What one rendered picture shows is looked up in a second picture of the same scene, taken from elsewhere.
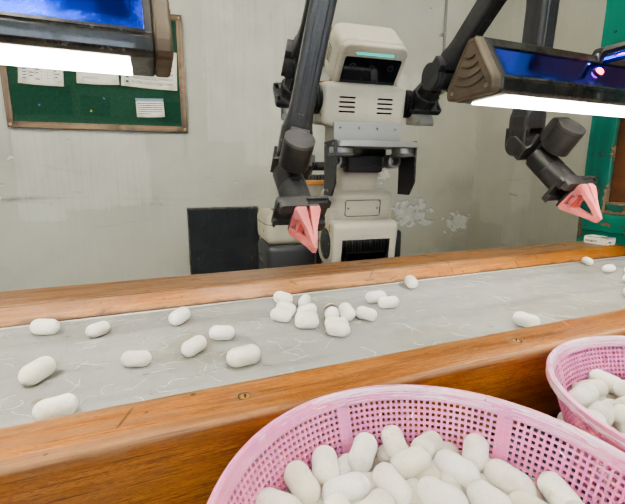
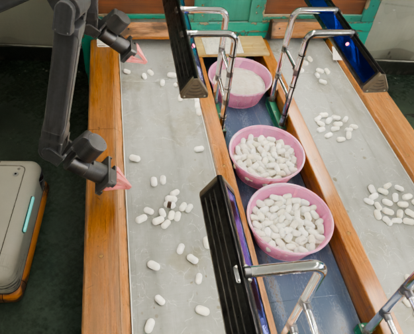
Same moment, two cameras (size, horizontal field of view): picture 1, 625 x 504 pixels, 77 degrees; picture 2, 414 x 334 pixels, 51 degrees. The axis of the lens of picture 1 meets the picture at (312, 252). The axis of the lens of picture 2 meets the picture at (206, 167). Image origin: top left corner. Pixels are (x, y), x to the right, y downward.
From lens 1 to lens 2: 121 cm
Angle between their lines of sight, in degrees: 77
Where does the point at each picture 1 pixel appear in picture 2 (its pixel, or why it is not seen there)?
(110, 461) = not seen: hidden behind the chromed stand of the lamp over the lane
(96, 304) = (124, 307)
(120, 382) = (210, 283)
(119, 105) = not seen: outside the picture
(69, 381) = (205, 301)
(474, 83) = (199, 95)
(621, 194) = (101, 8)
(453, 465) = (265, 209)
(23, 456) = (262, 289)
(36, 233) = not seen: outside the picture
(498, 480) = (269, 204)
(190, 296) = (123, 260)
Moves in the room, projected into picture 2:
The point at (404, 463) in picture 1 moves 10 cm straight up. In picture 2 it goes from (264, 218) to (270, 198)
